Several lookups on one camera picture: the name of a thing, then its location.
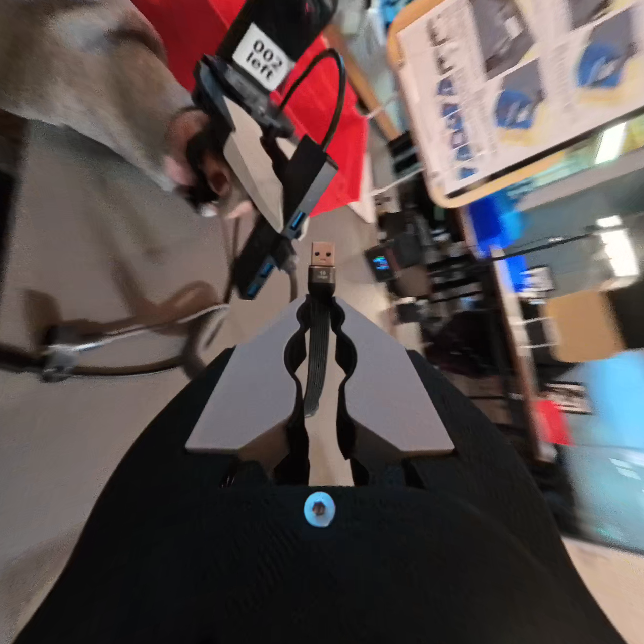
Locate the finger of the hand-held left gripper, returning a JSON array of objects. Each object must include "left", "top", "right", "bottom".
[{"left": 221, "top": 97, "right": 292, "bottom": 233}]

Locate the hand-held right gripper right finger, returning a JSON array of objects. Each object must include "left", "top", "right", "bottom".
[{"left": 333, "top": 296, "right": 456, "bottom": 487}]

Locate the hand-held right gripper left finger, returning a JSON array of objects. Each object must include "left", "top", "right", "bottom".
[{"left": 184, "top": 296, "right": 310, "bottom": 486}]

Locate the black usb hub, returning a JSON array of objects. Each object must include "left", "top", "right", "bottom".
[{"left": 232, "top": 133, "right": 339, "bottom": 301}]

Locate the red plastic bin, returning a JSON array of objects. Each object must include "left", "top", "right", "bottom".
[
  {"left": 533, "top": 400, "right": 572, "bottom": 446},
  {"left": 132, "top": 0, "right": 370, "bottom": 214}
]

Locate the black usb cable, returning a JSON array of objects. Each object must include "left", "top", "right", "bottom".
[{"left": 302, "top": 240, "right": 337, "bottom": 418}]

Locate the person's left forearm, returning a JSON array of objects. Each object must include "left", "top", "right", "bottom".
[{"left": 0, "top": 0, "right": 202, "bottom": 194}]

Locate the person's left hand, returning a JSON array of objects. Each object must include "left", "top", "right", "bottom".
[{"left": 163, "top": 108, "right": 252, "bottom": 219}]

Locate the black charger with display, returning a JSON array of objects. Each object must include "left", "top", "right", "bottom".
[{"left": 365, "top": 241, "right": 418, "bottom": 282}]

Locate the blue plastic bin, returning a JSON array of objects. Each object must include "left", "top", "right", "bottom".
[{"left": 463, "top": 196, "right": 524, "bottom": 257}]

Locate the tan board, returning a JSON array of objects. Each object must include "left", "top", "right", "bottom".
[{"left": 546, "top": 292, "right": 630, "bottom": 363}]

